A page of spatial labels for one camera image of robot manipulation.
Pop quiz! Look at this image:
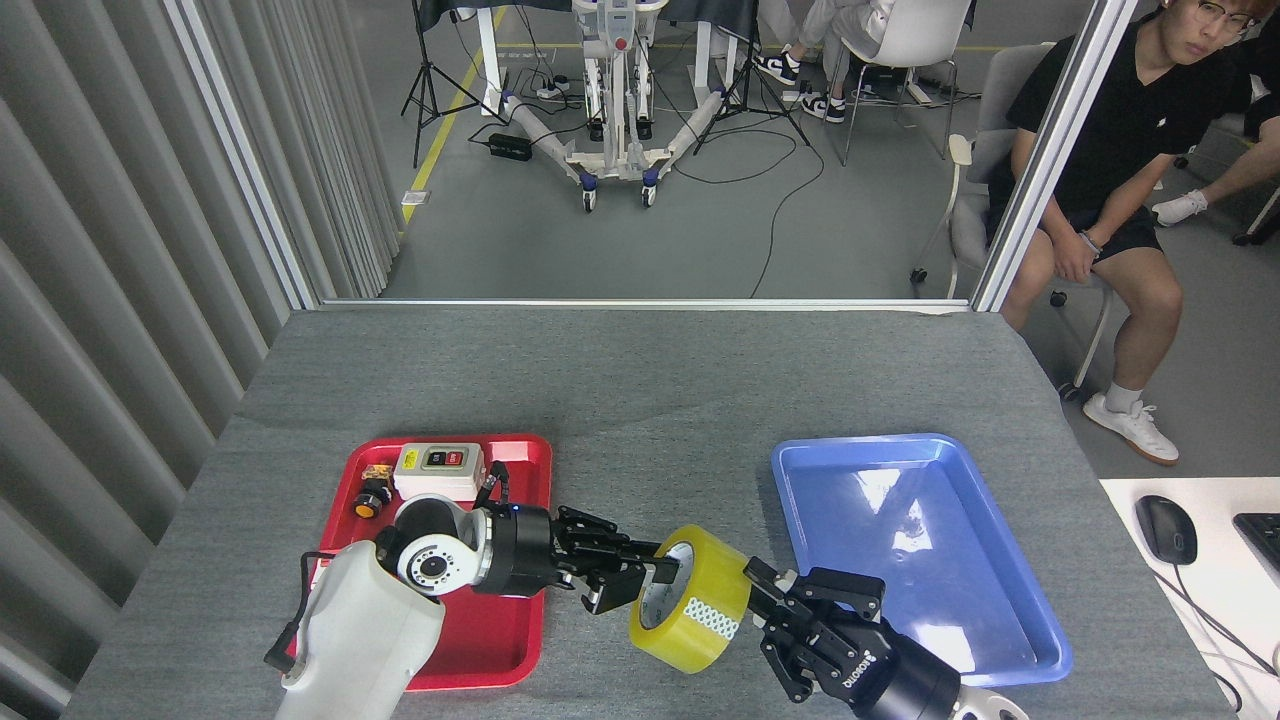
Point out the black tripod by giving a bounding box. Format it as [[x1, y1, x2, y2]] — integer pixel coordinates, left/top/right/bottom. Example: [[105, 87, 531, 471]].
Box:
[[693, 30, 813, 156], [400, 0, 506, 169]]

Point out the silver aluminium rail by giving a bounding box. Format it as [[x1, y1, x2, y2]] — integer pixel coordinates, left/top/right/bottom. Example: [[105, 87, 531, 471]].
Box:
[[318, 298, 973, 311]]

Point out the white two-button switch box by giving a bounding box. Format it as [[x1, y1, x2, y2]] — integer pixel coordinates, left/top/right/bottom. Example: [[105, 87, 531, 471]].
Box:
[[392, 443, 487, 504]]

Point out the yellow tape roll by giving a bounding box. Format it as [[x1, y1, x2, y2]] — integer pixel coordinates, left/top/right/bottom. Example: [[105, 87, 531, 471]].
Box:
[[628, 524, 753, 675]]

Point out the black floor cable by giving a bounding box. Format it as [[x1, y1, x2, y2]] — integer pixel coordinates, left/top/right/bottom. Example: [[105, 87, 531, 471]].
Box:
[[670, 120, 826, 299]]

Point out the grey felt table cloth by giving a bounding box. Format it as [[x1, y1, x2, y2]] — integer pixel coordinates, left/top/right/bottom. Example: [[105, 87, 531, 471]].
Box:
[[60, 305, 1236, 720]]

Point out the black computer mouse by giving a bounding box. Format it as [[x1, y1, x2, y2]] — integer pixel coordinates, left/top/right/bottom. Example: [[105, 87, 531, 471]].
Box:
[[1135, 495, 1199, 567]]

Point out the red plastic tray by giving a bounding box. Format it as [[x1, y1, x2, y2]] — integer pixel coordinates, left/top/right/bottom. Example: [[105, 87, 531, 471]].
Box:
[[290, 433, 553, 693]]

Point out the grey white office chair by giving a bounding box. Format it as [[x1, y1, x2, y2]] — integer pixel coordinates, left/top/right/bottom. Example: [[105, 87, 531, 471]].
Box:
[[910, 42, 1116, 401]]

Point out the black keyboard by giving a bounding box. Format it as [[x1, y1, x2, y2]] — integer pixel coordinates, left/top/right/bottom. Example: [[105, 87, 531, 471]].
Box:
[[1233, 512, 1280, 586]]

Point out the white desk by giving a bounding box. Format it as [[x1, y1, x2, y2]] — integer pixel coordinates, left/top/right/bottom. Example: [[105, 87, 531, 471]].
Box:
[[1100, 477, 1280, 720]]

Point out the silver aluminium post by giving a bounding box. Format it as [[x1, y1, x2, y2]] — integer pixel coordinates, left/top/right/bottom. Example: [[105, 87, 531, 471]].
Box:
[[968, 0, 1141, 313]]

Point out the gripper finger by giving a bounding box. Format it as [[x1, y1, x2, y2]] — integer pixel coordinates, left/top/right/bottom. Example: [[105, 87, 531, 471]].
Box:
[[555, 554, 683, 616], [742, 556, 887, 622], [758, 614, 842, 705], [555, 505, 662, 561]]

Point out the person on grey chair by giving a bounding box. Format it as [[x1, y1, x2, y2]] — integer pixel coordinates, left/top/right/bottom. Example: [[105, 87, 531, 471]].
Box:
[[985, 0, 1261, 468]]

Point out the black orange push button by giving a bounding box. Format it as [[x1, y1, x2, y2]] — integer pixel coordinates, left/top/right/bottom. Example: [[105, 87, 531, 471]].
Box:
[[352, 463, 395, 520]]

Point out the person with white shoe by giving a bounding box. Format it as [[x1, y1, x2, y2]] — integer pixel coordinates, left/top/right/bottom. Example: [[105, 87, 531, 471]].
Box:
[[1152, 10, 1280, 229]]

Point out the blue plastic tray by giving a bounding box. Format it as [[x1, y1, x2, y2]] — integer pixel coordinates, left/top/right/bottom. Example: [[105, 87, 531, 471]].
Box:
[[770, 433, 1073, 691]]

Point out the black mouse cable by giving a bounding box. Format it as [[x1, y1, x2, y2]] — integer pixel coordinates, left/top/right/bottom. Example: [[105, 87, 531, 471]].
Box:
[[1158, 563, 1280, 691]]

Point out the person on white chair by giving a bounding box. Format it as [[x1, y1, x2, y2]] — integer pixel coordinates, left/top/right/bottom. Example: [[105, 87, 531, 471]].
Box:
[[753, 0, 896, 124]]

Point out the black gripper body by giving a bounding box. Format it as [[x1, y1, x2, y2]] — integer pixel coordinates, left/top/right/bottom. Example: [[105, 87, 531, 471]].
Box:
[[487, 505, 559, 598], [829, 614, 962, 720]]

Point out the white shell chair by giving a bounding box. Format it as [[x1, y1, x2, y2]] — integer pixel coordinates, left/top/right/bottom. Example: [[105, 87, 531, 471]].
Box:
[[820, 0, 976, 166]]

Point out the white stand on wheels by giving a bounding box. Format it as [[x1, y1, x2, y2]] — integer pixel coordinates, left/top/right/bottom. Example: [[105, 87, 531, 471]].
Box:
[[500, 0, 726, 213]]

